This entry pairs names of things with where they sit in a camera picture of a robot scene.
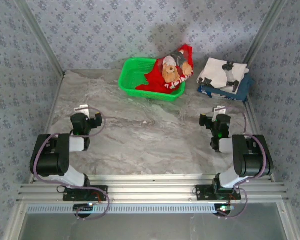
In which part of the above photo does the green plastic basket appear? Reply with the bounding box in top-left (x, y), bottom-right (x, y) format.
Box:
top-left (118, 57), bottom-right (186, 102)

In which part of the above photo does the red printed t-shirt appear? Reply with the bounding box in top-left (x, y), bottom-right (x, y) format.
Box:
top-left (135, 44), bottom-right (195, 95)

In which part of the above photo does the folded blue t-shirt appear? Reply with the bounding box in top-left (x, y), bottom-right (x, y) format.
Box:
top-left (196, 74), bottom-right (255, 102)

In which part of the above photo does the folded white t-shirt black print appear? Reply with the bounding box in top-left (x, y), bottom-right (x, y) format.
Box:
top-left (196, 57), bottom-right (250, 96)

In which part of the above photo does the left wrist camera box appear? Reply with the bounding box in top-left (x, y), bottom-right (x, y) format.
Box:
top-left (74, 104), bottom-right (90, 116)

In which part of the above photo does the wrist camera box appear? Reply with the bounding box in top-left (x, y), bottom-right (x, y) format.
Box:
top-left (74, 104), bottom-right (90, 116)
top-left (213, 105), bottom-right (227, 116)

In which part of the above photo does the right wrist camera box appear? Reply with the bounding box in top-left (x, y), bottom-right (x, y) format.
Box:
top-left (213, 105), bottom-right (227, 116)

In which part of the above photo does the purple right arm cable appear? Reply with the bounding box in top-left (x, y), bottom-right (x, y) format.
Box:
top-left (218, 106), bottom-right (269, 220)

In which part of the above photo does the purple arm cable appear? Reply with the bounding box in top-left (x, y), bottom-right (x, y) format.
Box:
top-left (30, 106), bottom-right (111, 221)
top-left (218, 106), bottom-right (269, 220)

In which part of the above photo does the aluminium table side rail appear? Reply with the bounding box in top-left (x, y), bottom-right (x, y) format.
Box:
top-left (244, 98), bottom-right (276, 182)
top-left (27, 72), bottom-right (67, 185)

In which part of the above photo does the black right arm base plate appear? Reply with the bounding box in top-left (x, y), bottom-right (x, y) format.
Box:
top-left (195, 184), bottom-right (242, 202)

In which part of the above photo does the red left base wire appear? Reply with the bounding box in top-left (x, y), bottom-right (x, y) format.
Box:
top-left (92, 190), bottom-right (109, 204)

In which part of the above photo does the red base wire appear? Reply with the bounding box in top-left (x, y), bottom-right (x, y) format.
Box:
top-left (92, 190), bottom-right (109, 204)
top-left (227, 192), bottom-right (242, 205)

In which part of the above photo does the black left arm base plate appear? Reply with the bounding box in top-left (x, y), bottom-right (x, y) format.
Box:
top-left (62, 184), bottom-right (109, 202)

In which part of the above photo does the red right base wire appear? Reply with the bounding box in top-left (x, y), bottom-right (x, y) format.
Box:
top-left (227, 192), bottom-right (242, 205)

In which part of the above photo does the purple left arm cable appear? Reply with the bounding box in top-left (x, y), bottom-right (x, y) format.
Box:
top-left (30, 106), bottom-right (111, 221)

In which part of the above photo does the aluminium frame post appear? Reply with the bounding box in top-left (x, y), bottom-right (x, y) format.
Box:
top-left (19, 0), bottom-right (66, 76)
top-left (242, 0), bottom-right (289, 66)

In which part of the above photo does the aluminium mounting rail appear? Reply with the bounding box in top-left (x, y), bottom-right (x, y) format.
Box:
top-left (16, 174), bottom-right (290, 204)

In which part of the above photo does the grey slotted cable duct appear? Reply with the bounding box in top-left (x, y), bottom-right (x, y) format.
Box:
top-left (26, 202), bottom-right (232, 215)

